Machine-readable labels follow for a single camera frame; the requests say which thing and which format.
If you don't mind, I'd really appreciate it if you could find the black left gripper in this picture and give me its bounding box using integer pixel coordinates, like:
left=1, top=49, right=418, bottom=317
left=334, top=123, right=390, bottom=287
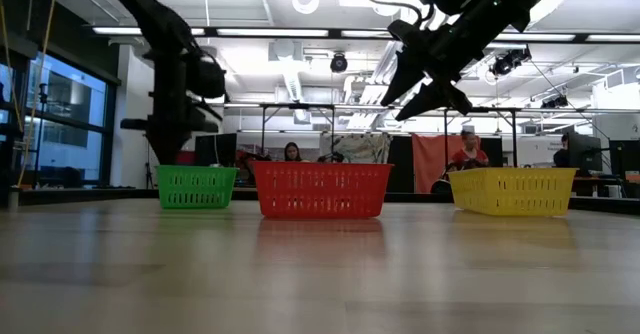
left=119, top=63, right=225, bottom=146

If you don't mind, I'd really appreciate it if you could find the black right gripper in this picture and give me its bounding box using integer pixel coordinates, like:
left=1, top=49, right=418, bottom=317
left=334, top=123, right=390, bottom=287
left=379, top=0, right=501, bottom=123

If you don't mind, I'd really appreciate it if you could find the green plastic basket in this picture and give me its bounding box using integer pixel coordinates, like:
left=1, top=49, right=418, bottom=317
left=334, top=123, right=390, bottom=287
left=155, top=165, right=239, bottom=210

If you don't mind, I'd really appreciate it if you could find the black monitor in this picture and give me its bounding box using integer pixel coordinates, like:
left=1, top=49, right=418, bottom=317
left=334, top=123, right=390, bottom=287
left=567, top=132, right=604, bottom=173
left=608, top=139, right=640, bottom=178
left=194, top=132, right=239, bottom=168

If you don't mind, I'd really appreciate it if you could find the fluorescent ceiling light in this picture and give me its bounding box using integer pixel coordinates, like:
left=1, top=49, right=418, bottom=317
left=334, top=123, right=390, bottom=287
left=585, top=33, right=640, bottom=44
left=341, top=29, right=397, bottom=39
left=487, top=32, right=576, bottom=43
left=215, top=27, right=330, bottom=38
left=92, top=26, right=206, bottom=37

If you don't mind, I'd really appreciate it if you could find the orange-red fabric banner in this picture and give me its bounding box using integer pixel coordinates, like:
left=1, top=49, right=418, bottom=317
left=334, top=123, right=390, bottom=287
left=412, top=133, right=481, bottom=194

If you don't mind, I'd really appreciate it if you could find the crumpled plastic sheet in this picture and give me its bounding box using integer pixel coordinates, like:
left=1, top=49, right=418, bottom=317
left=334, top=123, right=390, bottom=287
left=319, top=132, right=394, bottom=164

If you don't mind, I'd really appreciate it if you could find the person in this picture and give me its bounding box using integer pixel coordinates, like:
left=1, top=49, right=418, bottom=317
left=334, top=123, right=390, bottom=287
left=283, top=141, right=304, bottom=164
left=552, top=132, right=571, bottom=169
left=448, top=129, right=490, bottom=170

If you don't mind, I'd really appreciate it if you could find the red plastic basket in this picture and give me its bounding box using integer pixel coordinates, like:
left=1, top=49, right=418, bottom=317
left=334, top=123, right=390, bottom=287
left=252, top=161, right=395, bottom=220

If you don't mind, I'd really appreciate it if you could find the yellow plastic basket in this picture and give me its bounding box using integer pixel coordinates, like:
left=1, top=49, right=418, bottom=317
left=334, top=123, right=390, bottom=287
left=447, top=167, right=580, bottom=218

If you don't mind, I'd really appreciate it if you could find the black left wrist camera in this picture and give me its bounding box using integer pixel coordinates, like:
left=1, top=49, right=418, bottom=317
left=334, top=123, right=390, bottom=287
left=185, top=52, right=227, bottom=100

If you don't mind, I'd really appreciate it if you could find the black ceiling camera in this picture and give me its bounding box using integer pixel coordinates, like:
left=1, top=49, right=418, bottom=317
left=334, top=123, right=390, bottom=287
left=329, top=51, right=349, bottom=74
left=489, top=47, right=532, bottom=78

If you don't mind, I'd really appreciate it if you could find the white ring light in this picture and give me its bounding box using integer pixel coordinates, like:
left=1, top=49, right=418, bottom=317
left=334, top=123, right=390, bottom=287
left=291, top=0, right=321, bottom=16

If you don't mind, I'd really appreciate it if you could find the yellow cable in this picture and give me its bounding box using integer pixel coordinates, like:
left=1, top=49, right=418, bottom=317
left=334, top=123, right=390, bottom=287
left=0, top=0, right=56, bottom=190

